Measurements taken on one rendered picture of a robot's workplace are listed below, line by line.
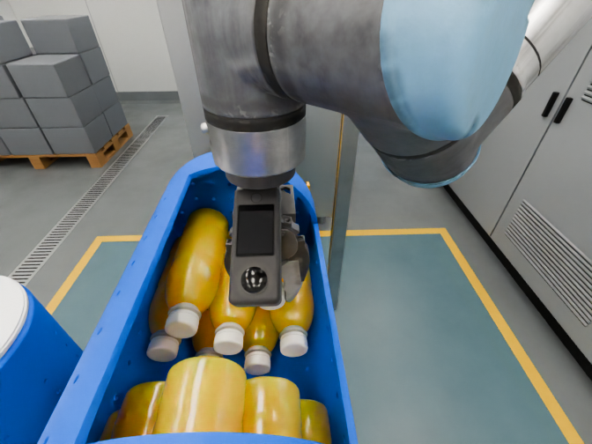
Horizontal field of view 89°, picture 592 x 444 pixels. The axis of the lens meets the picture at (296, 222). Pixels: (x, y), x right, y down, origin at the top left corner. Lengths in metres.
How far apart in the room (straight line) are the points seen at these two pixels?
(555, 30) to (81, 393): 0.45
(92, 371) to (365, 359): 1.44
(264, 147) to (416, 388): 1.50
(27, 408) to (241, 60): 0.63
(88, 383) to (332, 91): 0.27
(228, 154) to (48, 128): 3.40
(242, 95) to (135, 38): 4.99
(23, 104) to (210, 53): 3.43
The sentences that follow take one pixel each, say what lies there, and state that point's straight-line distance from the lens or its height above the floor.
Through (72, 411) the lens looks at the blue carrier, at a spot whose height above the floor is 1.21.
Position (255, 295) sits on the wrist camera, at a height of 1.24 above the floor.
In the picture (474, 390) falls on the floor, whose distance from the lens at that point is 1.75.
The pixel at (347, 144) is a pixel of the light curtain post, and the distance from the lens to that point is 1.13.
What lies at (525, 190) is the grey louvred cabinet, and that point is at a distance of 2.15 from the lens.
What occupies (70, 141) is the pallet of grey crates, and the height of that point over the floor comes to 0.27.
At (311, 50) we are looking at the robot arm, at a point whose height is 1.42.
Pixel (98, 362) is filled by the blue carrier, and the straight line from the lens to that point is 0.31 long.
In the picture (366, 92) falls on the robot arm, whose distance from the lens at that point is 0.17.
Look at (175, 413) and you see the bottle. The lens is 0.29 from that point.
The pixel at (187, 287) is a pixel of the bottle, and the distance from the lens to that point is 0.42.
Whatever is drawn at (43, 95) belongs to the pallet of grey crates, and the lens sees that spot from 3.50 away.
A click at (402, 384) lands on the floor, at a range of 1.64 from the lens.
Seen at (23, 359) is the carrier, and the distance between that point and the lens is 0.66.
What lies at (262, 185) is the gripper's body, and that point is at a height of 1.30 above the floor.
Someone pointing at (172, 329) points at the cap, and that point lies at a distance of 0.42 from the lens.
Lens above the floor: 1.45
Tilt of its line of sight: 39 degrees down
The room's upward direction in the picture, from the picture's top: straight up
